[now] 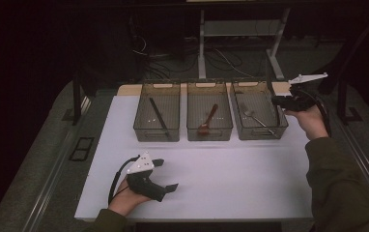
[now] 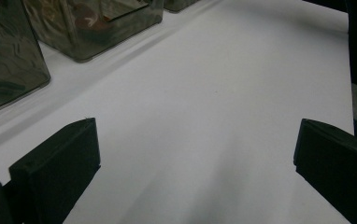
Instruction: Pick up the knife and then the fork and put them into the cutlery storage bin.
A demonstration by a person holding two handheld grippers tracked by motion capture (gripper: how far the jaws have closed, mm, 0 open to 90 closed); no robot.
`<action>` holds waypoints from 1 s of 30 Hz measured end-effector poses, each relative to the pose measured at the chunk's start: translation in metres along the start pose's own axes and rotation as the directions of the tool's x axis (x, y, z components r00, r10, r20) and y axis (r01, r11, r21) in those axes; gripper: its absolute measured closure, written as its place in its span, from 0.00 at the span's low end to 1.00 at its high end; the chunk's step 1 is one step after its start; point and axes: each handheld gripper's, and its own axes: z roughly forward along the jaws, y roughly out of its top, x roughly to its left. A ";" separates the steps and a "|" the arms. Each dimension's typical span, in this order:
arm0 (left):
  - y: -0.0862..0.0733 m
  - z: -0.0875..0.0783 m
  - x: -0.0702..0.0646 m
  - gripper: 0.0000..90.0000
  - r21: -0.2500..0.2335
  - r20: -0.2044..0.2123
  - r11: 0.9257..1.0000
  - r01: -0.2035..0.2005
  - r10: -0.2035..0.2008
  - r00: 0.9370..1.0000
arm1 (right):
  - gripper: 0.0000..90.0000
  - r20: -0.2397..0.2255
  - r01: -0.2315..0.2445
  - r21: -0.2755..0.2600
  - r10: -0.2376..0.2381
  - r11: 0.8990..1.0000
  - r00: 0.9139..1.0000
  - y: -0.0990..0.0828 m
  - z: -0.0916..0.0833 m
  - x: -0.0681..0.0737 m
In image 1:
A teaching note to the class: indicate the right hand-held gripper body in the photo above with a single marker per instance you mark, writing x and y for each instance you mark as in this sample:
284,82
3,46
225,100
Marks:
301,100

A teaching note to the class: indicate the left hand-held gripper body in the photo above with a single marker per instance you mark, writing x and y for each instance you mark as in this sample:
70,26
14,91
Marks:
140,166

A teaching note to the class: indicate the steel table knife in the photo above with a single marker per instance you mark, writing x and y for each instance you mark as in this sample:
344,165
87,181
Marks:
271,131

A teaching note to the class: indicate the smoky clear plastic bin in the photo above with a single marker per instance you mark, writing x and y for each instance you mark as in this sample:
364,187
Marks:
147,122
247,96
221,103

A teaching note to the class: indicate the brown wooden spoon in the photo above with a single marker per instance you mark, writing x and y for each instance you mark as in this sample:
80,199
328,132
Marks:
203,130

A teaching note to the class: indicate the person's right hand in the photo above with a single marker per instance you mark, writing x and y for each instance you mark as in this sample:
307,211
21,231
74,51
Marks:
313,124

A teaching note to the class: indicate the person's left hand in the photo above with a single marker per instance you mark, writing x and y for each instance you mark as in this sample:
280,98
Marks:
124,201

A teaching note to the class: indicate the black metal stand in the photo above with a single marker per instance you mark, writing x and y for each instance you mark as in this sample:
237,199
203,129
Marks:
342,103

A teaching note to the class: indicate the white metal stand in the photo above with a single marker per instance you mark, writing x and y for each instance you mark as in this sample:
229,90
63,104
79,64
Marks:
202,58

